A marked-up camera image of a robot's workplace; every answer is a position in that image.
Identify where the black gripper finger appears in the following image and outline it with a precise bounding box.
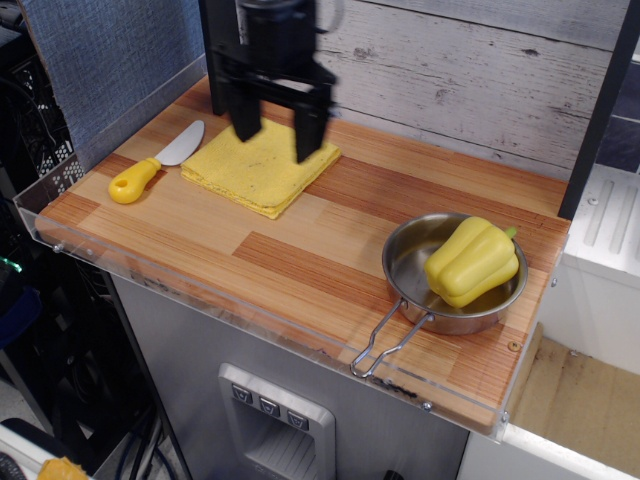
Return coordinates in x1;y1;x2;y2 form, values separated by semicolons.
227;75;262;142
293;87;330;163

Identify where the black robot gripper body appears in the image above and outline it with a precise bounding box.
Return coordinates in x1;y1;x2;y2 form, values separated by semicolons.
223;1;336;111

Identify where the yellow cloth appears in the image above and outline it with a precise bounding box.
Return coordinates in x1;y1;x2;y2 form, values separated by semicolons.
181;118;341;220

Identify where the small steel pan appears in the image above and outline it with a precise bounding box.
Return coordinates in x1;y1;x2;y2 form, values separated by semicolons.
350;213;528;378

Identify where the blue fabric partition panel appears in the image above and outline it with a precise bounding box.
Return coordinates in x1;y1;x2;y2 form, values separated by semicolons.
20;1;206;152

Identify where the clear acrylic table guard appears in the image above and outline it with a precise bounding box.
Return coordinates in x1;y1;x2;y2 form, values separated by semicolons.
16;80;569;435

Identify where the yellow toy bell pepper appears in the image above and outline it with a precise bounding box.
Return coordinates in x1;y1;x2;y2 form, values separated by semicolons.
424;217;520;308

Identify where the silver toy fridge cabinet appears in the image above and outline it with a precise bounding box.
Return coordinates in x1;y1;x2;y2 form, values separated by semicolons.
114;278;468;479

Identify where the grey dispenser panel with buttons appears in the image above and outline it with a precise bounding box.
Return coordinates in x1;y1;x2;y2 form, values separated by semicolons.
218;363;337;479

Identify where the white ridged side unit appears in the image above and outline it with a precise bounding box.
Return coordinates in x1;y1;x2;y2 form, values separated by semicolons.
538;165;639;374

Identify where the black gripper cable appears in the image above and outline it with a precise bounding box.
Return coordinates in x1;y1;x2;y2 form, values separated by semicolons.
314;0;347;36

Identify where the black right shelf post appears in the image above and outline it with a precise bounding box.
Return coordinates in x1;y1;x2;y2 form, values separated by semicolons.
557;0;639;220

